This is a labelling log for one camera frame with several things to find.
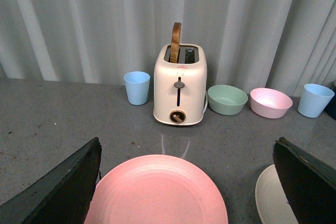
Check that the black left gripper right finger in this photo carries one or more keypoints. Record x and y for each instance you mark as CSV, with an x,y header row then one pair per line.
x,y
308,183

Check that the cream plate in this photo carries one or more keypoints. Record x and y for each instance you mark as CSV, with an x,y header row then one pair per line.
x,y
271,201

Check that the pink plate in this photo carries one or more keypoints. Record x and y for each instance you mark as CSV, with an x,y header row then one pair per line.
x,y
156,189

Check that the left light blue cup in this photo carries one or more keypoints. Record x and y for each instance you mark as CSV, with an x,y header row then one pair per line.
x,y
137,87

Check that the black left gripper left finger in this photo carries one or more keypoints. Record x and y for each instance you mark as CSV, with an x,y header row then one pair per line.
x,y
63,195

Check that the dark blue saucepan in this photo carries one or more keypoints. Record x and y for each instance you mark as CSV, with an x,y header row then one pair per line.
x,y
331,107

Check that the toast slice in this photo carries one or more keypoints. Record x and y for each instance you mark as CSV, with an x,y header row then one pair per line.
x,y
175,42

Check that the light blue cup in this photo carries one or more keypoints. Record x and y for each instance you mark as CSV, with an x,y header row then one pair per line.
x,y
314,99
137,87

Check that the pink bowl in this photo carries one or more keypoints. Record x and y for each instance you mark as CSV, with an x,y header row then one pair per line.
x,y
269,103

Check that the green bowl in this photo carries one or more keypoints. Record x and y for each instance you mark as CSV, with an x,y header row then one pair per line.
x,y
226,100

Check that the cream toaster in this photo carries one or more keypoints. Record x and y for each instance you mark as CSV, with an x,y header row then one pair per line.
x,y
180,96

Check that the right light blue cup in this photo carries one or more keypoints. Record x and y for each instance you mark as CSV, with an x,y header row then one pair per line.
x,y
314,99

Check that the grey curtain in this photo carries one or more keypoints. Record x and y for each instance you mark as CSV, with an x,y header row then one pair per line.
x,y
279,44

